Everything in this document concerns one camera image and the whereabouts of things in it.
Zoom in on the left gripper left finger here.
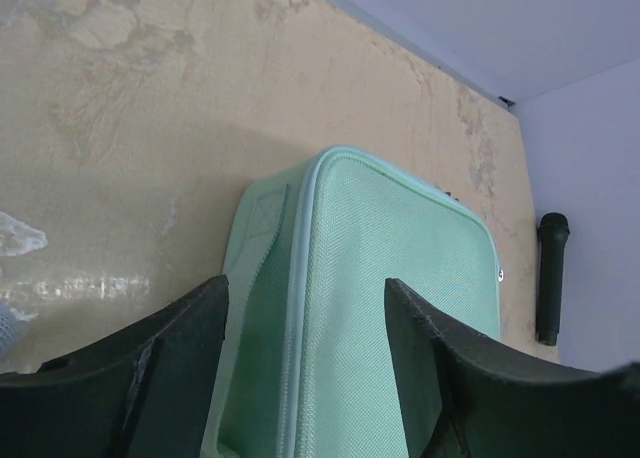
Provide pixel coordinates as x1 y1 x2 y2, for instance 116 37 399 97
1 275 229 457

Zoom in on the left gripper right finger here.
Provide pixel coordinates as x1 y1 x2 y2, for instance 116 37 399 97
384 279 639 457

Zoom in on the mint green medicine case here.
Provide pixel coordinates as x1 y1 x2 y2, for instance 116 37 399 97
201 147 501 457

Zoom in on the white microphone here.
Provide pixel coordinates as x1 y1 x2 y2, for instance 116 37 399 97
0 301 21 357

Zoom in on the black microphone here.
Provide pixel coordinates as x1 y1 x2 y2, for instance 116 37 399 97
535 212 570 346

